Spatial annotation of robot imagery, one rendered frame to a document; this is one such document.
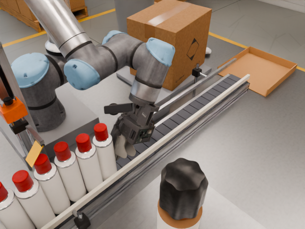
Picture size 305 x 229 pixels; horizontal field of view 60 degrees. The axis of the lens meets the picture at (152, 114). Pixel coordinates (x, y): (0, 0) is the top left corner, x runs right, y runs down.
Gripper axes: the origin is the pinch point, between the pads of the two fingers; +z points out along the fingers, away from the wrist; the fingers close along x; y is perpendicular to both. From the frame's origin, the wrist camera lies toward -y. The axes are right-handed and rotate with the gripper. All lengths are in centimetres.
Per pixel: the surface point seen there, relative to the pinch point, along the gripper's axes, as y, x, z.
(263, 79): 7, 78, -33
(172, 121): -1.2, 26.4, -8.8
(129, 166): 4.9, 1.9, 1.1
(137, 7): -168, 159, -44
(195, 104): -1.3, 38.2, -15.5
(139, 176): 6.0, 7.3, 5.3
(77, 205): 4.8, -13.4, 9.7
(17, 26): -341, 125, 37
